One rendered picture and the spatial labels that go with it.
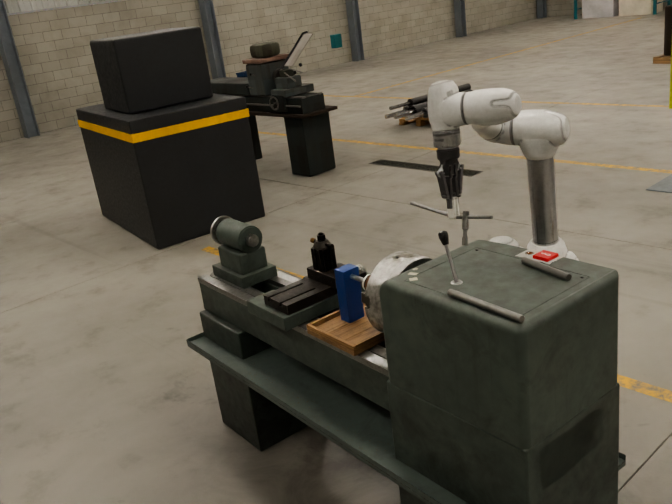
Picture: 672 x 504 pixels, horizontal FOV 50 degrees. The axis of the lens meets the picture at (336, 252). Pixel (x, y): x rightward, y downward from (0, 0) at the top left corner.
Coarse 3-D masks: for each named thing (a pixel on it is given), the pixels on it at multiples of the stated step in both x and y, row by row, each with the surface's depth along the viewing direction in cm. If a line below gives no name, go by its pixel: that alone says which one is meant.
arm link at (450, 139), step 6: (432, 132) 232; (438, 132) 229; (444, 132) 228; (450, 132) 228; (456, 132) 229; (438, 138) 230; (444, 138) 229; (450, 138) 229; (456, 138) 229; (438, 144) 231; (444, 144) 229; (450, 144) 229; (456, 144) 230
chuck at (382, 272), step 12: (396, 252) 260; (408, 252) 261; (384, 264) 255; (396, 264) 252; (372, 276) 254; (384, 276) 251; (372, 288) 253; (372, 300) 252; (372, 312) 254; (372, 324) 259
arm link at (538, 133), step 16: (528, 112) 268; (544, 112) 266; (512, 128) 270; (528, 128) 266; (544, 128) 264; (560, 128) 263; (528, 144) 269; (544, 144) 266; (560, 144) 267; (528, 160) 276; (544, 160) 272; (528, 176) 280; (544, 176) 275; (544, 192) 278; (544, 208) 281; (544, 224) 285; (544, 240) 288; (560, 240) 291; (576, 256) 294
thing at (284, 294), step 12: (360, 276) 316; (288, 288) 310; (300, 288) 309; (312, 288) 307; (324, 288) 305; (264, 300) 308; (276, 300) 300; (288, 300) 298; (300, 300) 298; (312, 300) 302; (288, 312) 295
